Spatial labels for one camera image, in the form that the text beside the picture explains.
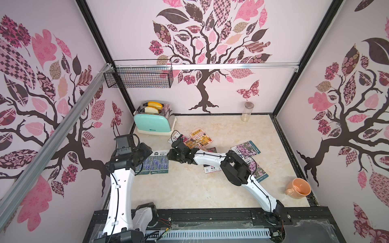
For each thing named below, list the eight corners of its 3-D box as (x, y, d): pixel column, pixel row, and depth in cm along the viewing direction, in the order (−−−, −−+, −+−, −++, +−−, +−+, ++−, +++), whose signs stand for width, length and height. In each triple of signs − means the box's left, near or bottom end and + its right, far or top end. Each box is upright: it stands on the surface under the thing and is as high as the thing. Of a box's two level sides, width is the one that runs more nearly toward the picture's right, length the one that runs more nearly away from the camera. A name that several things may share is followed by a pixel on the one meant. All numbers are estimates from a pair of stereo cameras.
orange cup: (282, 199, 82) (290, 194, 74) (277, 184, 87) (284, 178, 80) (304, 199, 82) (314, 194, 74) (297, 184, 87) (306, 178, 80)
